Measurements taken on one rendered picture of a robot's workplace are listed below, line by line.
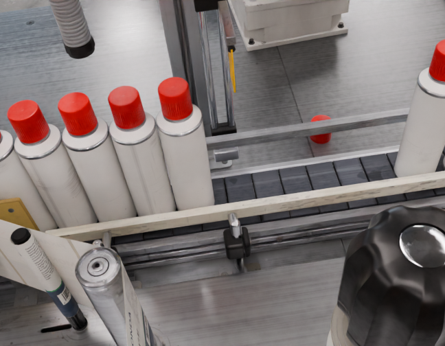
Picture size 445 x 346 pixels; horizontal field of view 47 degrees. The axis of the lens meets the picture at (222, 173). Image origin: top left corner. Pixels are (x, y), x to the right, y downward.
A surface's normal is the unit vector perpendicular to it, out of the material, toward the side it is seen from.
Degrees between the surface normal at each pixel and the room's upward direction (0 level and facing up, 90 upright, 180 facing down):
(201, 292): 0
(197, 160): 90
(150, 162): 90
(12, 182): 90
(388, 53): 0
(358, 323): 90
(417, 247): 0
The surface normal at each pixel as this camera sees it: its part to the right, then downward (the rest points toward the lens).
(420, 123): -0.66, 0.61
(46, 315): -0.07, -0.65
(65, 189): 0.65, 0.54
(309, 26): 0.19, 0.74
